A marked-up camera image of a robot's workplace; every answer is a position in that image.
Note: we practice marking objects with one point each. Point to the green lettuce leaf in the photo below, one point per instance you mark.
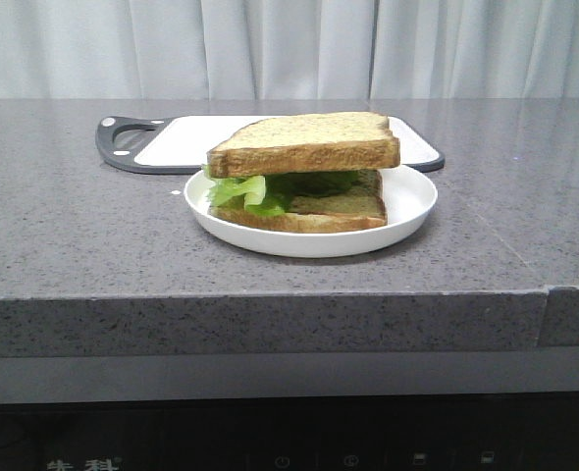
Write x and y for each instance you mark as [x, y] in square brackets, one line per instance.
[272, 195]

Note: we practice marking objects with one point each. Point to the bread slice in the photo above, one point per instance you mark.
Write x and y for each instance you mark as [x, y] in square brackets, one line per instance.
[341, 141]
[361, 208]

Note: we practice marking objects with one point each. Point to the white round plate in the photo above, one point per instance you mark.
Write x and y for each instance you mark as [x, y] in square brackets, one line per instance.
[409, 197]

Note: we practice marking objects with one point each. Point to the black appliance control panel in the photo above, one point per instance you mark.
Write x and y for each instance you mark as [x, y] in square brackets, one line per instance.
[523, 431]

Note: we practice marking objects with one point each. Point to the white curtain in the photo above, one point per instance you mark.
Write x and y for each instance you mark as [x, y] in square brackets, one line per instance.
[289, 49]

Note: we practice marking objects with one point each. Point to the white cutting board black handle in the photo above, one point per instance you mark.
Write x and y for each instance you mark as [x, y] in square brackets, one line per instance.
[167, 146]

